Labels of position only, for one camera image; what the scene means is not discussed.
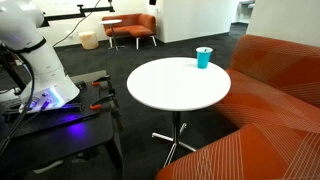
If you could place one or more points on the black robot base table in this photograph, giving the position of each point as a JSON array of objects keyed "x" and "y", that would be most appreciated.
[{"x": 36, "y": 150}]

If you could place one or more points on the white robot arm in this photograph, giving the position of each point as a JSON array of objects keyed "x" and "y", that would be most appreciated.
[{"x": 19, "y": 23}]

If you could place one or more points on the blue plastic cup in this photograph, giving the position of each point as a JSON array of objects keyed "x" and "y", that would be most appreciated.
[{"x": 203, "y": 58}]

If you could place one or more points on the white round table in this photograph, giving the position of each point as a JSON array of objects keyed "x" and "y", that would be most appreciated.
[{"x": 176, "y": 84}]

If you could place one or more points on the small white side table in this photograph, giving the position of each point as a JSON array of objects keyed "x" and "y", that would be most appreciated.
[{"x": 110, "y": 23}]

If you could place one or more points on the small orange background sofa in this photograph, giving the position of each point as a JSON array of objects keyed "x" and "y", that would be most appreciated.
[{"x": 137, "y": 25}]

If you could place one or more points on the beige round stool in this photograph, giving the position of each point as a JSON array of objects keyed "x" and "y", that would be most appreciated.
[{"x": 89, "y": 40}]

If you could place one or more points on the orange patterned corner sofa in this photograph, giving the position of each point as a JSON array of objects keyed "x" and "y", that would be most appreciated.
[{"x": 274, "y": 101}]

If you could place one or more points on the orange-handled clamp far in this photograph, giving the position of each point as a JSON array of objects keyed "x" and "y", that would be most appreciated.
[{"x": 99, "y": 80}]

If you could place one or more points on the orange-handled clamp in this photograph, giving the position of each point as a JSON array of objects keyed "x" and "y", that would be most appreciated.
[
  {"x": 98, "y": 104},
  {"x": 99, "y": 80}
]

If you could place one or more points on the orange-handled clamp near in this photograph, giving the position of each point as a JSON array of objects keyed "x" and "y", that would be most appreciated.
[{"x": 98, "y": 104}]

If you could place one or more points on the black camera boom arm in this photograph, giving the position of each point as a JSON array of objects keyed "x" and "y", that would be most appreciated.
[{"x": 80, "y": 14}]

